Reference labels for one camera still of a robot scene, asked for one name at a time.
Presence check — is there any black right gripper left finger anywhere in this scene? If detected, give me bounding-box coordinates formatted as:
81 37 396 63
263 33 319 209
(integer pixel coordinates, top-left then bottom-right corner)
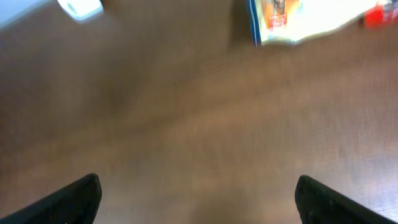
1 174 102 224

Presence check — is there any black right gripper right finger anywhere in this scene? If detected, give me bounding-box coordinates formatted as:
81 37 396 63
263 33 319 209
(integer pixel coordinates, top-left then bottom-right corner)
295 175 396 224

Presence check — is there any yellow snack bag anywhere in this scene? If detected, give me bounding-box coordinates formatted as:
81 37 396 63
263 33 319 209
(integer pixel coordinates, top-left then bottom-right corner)
246 0 382 46

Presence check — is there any red Hacks candy bag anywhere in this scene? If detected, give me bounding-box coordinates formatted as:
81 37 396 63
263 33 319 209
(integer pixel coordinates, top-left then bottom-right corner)
363 0 397 28

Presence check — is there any white barcode scanner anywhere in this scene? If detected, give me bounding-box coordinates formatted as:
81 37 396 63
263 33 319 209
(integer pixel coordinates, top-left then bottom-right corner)
57 0 104 22

